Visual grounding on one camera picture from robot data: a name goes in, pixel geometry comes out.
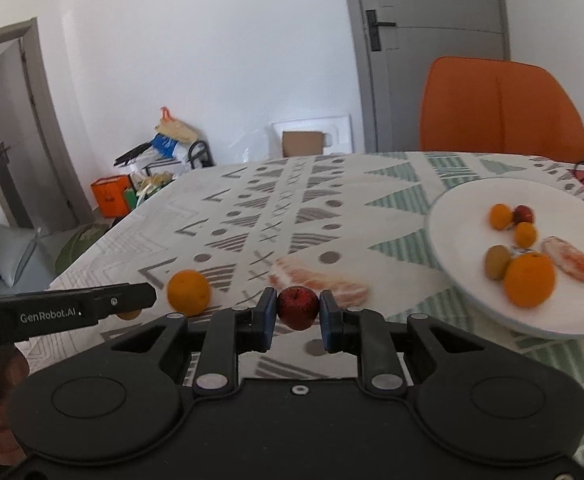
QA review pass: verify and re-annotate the black folded item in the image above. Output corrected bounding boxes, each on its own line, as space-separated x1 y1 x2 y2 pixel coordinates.
114 142 153 166

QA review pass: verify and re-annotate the black rack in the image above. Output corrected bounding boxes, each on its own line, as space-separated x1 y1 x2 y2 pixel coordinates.
188 141 216 171

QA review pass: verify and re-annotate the grey door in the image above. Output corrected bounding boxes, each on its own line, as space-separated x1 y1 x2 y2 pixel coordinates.
341 0 512 153

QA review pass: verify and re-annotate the orange box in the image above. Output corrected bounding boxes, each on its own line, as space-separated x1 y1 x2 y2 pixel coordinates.
90 175 132 219

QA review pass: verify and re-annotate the black door handle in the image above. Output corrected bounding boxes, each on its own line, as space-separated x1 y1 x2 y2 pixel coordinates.
365 10 397 52

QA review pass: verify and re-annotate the white plate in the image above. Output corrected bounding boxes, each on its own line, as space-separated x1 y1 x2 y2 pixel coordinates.
424 178 584 339

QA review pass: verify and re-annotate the grey pillow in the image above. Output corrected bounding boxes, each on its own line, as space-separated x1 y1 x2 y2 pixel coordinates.
0 224 55 288

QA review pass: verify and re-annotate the grey door frame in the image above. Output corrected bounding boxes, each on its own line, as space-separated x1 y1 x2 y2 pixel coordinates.
0 17 95 231

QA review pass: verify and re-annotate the large orange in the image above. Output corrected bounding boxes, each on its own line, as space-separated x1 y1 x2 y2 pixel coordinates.
503 252 556 308

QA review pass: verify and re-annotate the small orange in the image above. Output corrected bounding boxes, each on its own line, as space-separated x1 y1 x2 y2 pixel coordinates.
514 221 538 249
489 203 514 231

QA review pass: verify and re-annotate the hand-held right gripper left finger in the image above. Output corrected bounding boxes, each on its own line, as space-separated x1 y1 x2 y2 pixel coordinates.
99 287 279 393

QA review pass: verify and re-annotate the green cushion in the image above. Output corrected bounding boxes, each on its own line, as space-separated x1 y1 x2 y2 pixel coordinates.
54 222 113 276

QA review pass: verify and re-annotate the small dark red apple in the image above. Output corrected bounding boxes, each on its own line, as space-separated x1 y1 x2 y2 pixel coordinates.
277 285 320 332

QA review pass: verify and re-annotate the yellow bag with orange handle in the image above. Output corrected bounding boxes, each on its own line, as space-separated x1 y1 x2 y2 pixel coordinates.
154 106 197 143

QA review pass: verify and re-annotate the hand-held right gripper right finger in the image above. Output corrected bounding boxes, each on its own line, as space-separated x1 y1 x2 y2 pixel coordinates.
319 290 490 393

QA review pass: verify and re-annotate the orange chair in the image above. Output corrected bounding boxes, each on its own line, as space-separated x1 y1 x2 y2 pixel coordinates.
418 56 584 164

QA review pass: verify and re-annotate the medium orange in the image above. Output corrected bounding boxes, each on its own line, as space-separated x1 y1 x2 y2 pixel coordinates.
167 270 213 317

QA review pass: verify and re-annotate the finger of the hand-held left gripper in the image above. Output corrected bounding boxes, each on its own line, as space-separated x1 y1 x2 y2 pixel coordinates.
94 282 156 320

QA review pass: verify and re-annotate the white bag with items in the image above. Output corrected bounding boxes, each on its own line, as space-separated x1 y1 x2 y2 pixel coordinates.
132 160 193 201

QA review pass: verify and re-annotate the blue and white bag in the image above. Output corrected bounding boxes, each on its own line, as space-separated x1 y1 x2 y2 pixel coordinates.
151 134 180 157

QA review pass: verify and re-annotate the cardboard box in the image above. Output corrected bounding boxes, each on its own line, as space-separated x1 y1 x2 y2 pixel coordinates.
282 130 325 158

